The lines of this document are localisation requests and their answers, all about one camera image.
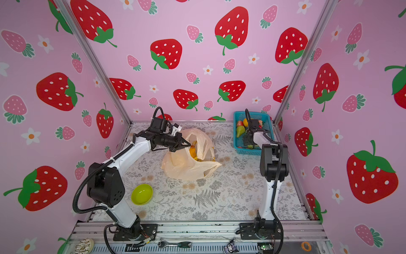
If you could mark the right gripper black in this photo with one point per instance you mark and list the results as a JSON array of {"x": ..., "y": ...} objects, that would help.
[{"x": 246, "y": 141}]

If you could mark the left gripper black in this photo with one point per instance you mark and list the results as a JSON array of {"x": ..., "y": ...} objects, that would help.
[{"x": 178, "y": 144}]

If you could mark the yellow fake banana bunch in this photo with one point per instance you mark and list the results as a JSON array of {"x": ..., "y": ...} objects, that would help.
[{"x": 193, "y": 150}]

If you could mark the translucent beige plastic bag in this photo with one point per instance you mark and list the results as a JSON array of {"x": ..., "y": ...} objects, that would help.
[{"x": 180, "y": 165}]

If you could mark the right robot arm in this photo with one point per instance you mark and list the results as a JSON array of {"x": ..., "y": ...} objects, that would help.
[{"x": 274, "y": 169}]

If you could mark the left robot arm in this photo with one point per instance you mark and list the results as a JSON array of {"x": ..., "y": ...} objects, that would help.
[{"x": 103, "y": 188}]

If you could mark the green fake pear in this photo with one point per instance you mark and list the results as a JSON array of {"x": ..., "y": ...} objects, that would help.
[{"x": 240, "y": 130}]

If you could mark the teal plastic basket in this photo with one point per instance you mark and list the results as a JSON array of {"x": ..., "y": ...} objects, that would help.
[{"x": 259, "y": 139}]

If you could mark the lime green bowl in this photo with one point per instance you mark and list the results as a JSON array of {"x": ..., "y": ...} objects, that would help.
[{"x": 142, "y": 194}]

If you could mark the white sprinkled donut toy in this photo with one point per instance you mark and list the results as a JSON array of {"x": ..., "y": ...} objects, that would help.
[{"x": 84, "y": 246}]

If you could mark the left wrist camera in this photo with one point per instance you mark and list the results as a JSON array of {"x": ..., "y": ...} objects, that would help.
[{"x": 174, "y": 129}]

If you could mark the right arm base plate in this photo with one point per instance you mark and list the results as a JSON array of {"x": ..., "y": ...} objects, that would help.
[{"x": 248, "y": 232}]

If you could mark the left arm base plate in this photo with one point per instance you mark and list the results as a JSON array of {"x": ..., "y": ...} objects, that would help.
[{"x": 138, "y": 232}]

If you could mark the ratchet screwdriver green handle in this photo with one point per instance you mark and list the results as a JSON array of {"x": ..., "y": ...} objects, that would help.
[{"x": 183, "y": 245}]

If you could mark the aluminium frame rail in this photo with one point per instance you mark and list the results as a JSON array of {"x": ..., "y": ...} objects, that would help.
[{"x": 300, "y": 237}]

